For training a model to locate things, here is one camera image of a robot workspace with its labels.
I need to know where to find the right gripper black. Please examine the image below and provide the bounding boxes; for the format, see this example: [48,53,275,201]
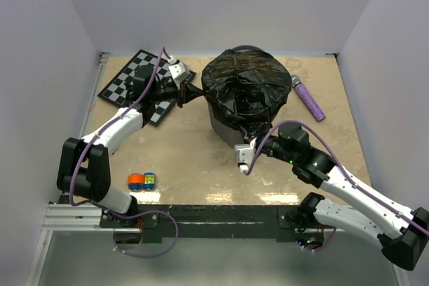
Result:
[239,122,296,164]

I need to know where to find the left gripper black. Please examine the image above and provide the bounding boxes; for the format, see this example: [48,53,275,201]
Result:
[149,78,204,109]

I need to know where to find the grey plastic trash bin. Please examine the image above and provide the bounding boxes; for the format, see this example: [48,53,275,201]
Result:
[208,45,263,148]

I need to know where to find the black plastic trash bag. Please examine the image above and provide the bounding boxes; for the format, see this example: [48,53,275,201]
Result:
[201,49,292,141]

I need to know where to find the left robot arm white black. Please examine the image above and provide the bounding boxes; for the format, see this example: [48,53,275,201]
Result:
[56,62,204,227]

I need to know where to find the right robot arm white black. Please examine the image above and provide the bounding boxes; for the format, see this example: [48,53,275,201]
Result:
[234,121,428,271]

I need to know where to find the purple glitter toy microphone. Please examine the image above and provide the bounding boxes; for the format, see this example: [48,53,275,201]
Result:
[292,75,326,122]

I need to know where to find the black white chessboard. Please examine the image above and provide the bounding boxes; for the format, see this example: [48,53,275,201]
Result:
[97,49,197,128]

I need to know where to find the orange blue toy car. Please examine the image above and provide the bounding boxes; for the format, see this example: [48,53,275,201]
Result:
[127,172,156,191]

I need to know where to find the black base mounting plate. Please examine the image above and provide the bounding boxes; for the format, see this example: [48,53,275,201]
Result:
[99,204,339,243]

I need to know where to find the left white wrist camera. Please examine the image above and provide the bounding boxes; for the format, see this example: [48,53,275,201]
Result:
[168,56,190,82]

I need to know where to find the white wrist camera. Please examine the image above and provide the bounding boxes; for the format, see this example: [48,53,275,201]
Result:
[168,56,190,82]
[234,141,256,173]

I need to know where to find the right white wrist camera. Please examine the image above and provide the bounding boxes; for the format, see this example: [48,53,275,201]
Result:
[234,141,256,173]

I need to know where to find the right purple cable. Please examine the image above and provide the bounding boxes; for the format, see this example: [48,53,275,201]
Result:
[243,120,429,253]

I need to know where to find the purple cable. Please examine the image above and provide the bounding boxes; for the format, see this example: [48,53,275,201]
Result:
[68,46,179,256]
[243,120,429,253]

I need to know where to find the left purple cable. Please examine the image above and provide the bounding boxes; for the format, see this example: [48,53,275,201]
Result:
[68,46,179,256]

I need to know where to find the aluminium left side rail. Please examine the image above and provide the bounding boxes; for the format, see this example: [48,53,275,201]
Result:
[56,52,111,204]

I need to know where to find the aluminium rail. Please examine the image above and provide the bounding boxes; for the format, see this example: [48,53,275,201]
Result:
[43,204,333,232]
[56,52,111,204]

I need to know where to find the aluminium front rail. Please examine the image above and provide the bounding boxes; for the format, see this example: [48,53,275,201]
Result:
[43,204,333,232]

